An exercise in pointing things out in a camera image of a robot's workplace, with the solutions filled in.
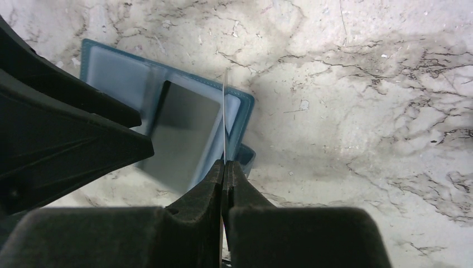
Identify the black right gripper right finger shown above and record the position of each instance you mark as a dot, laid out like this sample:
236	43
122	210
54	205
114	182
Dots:
260	234

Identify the blue card holder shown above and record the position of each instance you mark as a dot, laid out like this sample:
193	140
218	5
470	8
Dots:
138	83

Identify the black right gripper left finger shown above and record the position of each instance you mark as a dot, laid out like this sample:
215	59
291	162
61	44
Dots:
187	233

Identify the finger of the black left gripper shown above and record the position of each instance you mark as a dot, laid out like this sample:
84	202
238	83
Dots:
50	148
20	60

